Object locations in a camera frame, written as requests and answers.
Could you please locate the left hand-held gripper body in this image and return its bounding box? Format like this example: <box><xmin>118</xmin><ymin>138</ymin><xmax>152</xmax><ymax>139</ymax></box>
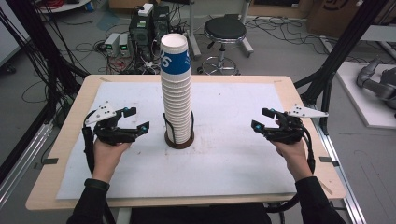
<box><xmin>82</xmin><ymin>100</ymin><xmax>139</xmax><ymax>147</ymax></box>

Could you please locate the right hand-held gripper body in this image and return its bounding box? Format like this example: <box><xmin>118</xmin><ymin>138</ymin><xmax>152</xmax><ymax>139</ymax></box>
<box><xmin>264</xmin><ymin>104</ymin><xmax>330</xmax><ymax>145</ymax></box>

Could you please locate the stack of paper cups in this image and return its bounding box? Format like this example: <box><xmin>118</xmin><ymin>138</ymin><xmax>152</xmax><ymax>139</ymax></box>
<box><xmin>160</xmin><ymin>33</ymin><xmax>192</xmax><ymax>145</ymax></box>

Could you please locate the person's left hand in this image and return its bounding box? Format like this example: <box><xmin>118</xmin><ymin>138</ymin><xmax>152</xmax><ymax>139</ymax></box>
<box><xmin>92</xmin><ymin>138</ymin><xmax>133</xmax><ymax>184</ymax></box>

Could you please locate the person's right hand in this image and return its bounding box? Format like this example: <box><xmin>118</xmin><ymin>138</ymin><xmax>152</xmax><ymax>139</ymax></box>
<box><xmin>270</xmin><ymin>139</ymin><xmax>314</xmax><ymax>183</ymax></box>

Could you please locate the wooden table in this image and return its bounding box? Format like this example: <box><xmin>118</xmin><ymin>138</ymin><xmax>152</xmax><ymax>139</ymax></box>
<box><xmin>25</xmin><ymin>74</ymin><xmax>347</xmax><ymax>212</ymax></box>

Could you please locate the black wristband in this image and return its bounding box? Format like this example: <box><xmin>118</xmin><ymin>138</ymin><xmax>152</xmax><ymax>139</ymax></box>
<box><xmin>83</xmin><ymin>177</ymin><xmax>111</xmax><ymax>192</ymax></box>

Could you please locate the white table mat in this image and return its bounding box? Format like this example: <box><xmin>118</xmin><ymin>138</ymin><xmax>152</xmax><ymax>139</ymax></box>
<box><xmin>55</xmin><ymin>81</ymin><xmax>298</xmax><ymax>201</ymax></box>

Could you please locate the grey power supply unit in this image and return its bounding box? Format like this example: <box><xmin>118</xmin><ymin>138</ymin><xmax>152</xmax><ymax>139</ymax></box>
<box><xmin>104</xmin><ymin>32</ymin><xmax>121</xmax><ymax>57</ymax></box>
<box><xmin>119</xmin><ymin>33</ymin><xmax>132</xmax><ymax>58</ymax></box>

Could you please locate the white stand leg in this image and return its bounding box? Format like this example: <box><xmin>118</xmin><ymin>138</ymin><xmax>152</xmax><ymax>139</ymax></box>
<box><xmin>186</xmin><ymin>0</ymin><xmax>203</xmax><ymax>61</ymax></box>
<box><xmin>238</xmin><ymin>0</ymin><xmax>255</xmax><ymax>58</ymax></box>

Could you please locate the white floor board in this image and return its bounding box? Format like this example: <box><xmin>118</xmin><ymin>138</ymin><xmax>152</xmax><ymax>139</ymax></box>
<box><xmin>335</xmin><ymin>61</ymin><xmax>396</xmax><ymax>130</ymax></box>

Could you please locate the black computer tower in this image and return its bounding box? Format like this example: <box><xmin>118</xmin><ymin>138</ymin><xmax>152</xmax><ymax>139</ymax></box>
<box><xmin>152</xmin><ymin>5</ymin><xmax>172</xmax><ymax>42</ymax></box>
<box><xmin>128</xmin><ymin>12</ymin><xmax>154</xmax><ymax>61</ymax></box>

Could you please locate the black round stool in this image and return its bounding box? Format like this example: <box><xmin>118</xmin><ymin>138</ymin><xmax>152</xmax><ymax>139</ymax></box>
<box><xmin>201</xmin><ymin>16</ymin><xmax>248</xmax><ymax>76</ymax></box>

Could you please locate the white box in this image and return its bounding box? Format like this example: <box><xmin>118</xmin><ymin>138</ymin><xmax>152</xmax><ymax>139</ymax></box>
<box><xmin>137</xmin><ymin>3</ymin><xmax>155</xmax><ymax>18</ymax></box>

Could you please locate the person's dark clothing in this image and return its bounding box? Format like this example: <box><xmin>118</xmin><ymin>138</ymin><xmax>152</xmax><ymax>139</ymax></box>
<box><xmin>130</xmin><ymin>203</ymin><xmax>273</xmax><ymax>224</ymax></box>

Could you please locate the cardboard box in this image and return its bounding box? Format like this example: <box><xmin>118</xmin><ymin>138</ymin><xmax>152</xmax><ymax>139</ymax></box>
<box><xmin>306</xmin><ymin>0</ymin><xmax>376</xmax><ymax>39</ymax></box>

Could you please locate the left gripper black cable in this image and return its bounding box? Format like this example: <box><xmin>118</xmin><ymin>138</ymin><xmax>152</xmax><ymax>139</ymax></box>
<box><xmin>81</xmin><ymin>110</ymin><xmax>96</xmax><ymax>175</ymax></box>

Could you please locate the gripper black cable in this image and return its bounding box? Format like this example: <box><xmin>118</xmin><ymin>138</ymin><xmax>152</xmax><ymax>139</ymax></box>
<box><xmin>81</xmin><ymin>110</ymin><xmax>96</xmax><ymax>175</ymax></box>
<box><xmin>299</xmin><ymin>125</ymin><xmax>317</xmax><ymax>175</ymax></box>

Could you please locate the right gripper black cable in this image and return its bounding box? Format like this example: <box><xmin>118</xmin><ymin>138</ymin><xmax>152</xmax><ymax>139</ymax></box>
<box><xmin>299</xmin><ymin>125</ymin><xmax>317</xmax><ymax>175</ymax></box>

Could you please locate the aluminium rail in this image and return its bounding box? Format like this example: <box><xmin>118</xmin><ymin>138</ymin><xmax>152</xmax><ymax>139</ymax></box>
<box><xmin>306</xmin><ymin>102</ymin><xmax>368</xmax><ymax>224</ymax></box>
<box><xmin>0</xmin><ymin>120</ymin><xmax>54</xmax><ymax>209</ymax></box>

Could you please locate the black frame post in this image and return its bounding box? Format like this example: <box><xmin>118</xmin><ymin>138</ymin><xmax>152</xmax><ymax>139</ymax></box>
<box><xmin>293</xmin><ymin>0</ymin><xmax>390</xmax><ymax>135</ymax></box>

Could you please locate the black frame with cables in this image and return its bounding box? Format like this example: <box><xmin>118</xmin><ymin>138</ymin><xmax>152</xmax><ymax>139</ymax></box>
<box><xmin>0</xmin><ymin>0</ymin><xmax>91</xmax><ymax>185</ymax></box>

